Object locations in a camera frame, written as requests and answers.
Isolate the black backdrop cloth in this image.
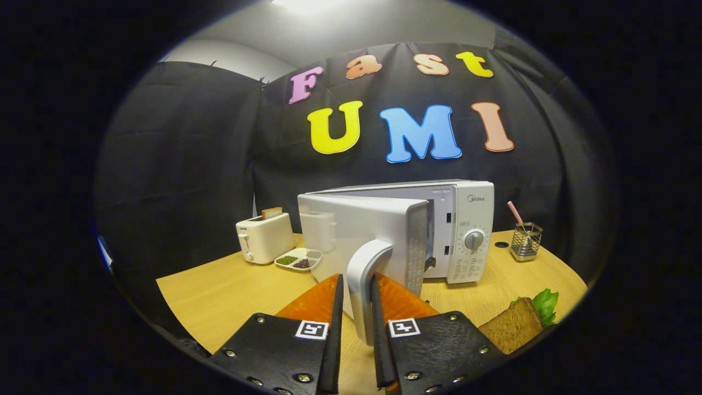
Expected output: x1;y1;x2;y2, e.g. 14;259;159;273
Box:
93;41;620;352

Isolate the wire mesh holder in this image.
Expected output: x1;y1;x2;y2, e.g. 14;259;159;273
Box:
510;222;544;262

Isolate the white microwave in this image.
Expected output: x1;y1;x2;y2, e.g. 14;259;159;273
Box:
297;179;495;346

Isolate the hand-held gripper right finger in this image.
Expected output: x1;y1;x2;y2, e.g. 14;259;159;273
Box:
371;273;509;395

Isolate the brown bread lettuce sandwich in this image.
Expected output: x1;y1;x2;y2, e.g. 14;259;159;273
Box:
478;289;560;356

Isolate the white divided dish with beans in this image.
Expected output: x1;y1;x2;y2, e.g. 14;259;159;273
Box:
274;247;323;273

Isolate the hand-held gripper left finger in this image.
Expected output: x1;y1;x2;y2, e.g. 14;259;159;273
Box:
210;273;346;395

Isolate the cream toaster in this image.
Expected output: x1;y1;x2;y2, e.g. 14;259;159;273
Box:
236;213;296;265

